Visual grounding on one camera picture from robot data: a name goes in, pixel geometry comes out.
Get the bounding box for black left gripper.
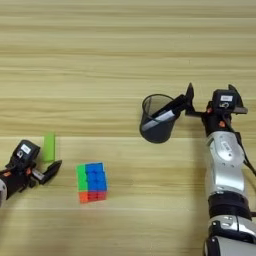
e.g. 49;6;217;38
0;159;63;202

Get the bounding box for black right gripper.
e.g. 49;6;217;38
184;82;249;138

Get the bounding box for green rectangular block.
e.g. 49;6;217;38
43;132;57;163

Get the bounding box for multicoloured puzzle cube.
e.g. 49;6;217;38
76;162;109;204

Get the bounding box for black mesh pen cup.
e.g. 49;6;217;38
139;93;178;145

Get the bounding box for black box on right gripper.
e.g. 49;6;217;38
211;88;240;113

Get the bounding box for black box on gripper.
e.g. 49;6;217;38
211;88;240;113
9;139;41;168

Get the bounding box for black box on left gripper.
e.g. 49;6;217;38
9;139;41;168

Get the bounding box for black and white marker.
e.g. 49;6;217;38
141;94;190;133

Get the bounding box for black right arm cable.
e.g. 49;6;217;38
233;131;256;178

